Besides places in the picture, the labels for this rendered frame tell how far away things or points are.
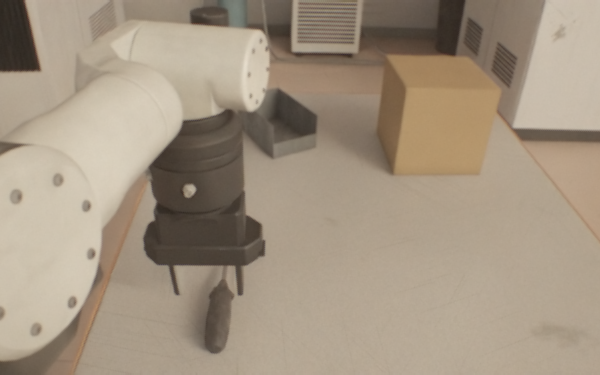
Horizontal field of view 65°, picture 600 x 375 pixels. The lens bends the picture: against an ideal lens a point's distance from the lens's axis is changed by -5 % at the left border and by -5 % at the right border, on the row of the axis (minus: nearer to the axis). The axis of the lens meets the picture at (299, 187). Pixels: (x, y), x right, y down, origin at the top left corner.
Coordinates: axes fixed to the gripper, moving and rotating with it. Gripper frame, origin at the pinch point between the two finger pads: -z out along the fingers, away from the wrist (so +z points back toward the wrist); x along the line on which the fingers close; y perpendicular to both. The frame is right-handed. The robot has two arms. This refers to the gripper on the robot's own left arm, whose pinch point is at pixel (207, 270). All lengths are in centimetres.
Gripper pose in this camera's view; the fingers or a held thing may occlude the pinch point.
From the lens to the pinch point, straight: 55.2
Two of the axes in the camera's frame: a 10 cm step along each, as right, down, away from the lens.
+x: 10.0, 0.0, 0.4
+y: -0.3, -5.6, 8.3
